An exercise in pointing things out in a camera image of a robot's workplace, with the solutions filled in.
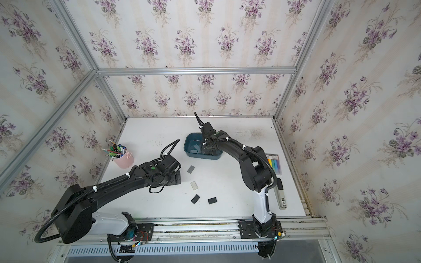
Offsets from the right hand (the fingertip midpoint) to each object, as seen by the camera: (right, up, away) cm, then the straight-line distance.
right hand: (209, 146), depth 96 cm
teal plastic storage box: (-10, -2, +6) cm, 12 cm away
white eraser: (-8, -21, -9) cm, 24 cm away
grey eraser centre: (-11, -13, -3) cm, 18 cm away
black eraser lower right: (+1, -27, -14) cm, 30 cm away
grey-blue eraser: (-8, -3, +4) cm, 10 cm away
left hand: (-19, -17, -12) cm, 28 cm away
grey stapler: (+34, -22, -18) cm, 45 cm away
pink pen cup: (-47, -8, -6) cm, 48 cm away
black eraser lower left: (-7, -26, -13) cm, 30 cm away
